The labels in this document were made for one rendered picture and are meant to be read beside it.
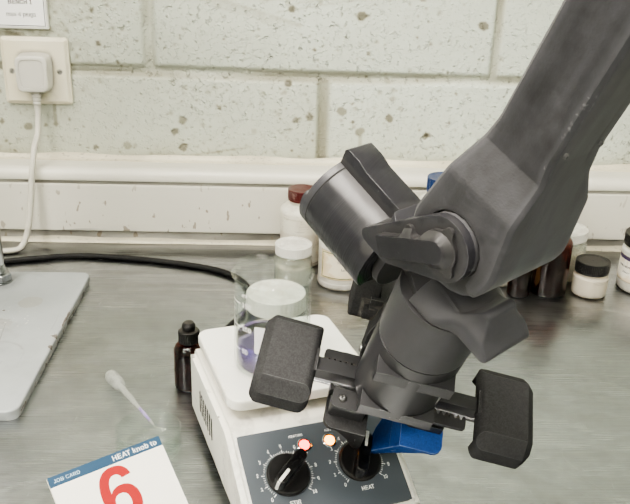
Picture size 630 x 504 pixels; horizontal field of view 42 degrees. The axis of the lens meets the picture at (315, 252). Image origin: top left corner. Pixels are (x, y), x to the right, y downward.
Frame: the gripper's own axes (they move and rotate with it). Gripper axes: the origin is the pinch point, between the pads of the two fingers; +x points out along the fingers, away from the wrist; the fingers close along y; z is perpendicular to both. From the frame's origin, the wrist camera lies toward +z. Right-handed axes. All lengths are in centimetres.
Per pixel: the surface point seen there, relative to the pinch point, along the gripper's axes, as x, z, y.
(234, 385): 3.9, 2.4, 10.5
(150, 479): 9.1, -4.3, 14.8
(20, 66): 20, 48, 47
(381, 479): 4.0, -2.1, -1.8
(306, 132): 24, 53, 11
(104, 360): 22.5, 11.9, 24.0
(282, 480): 2.3, -4.8, 5.4
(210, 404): 7.1, 2.0, 11.9
